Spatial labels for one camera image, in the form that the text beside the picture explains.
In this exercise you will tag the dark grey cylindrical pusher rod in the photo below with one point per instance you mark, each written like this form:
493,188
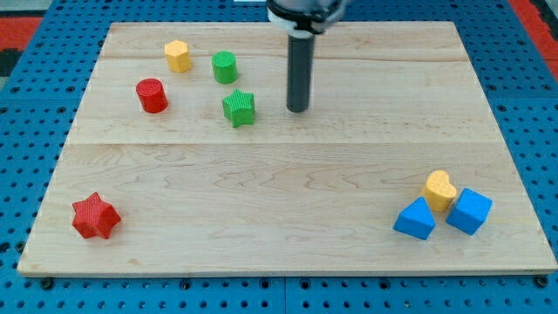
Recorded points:
299,73

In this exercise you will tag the green star block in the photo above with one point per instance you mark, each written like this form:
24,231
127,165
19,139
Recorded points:
239,108

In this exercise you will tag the red star block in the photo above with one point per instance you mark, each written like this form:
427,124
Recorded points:
94,217

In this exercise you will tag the green cylinder block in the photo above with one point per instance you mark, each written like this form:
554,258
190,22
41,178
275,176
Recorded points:
224,67

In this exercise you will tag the yellow hexagon block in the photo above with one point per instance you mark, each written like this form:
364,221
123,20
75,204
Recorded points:
177,56

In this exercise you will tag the wooden board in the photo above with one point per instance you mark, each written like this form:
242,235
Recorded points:
295,194

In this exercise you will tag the red cylinder block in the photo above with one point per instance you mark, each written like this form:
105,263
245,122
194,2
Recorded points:
151,95

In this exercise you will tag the yellow heart block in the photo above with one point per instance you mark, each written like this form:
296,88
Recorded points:
438,191

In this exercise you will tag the blue triangle block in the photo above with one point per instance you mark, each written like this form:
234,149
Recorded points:
416,220

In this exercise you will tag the blue cube block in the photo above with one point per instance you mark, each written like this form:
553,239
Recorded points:
470,211

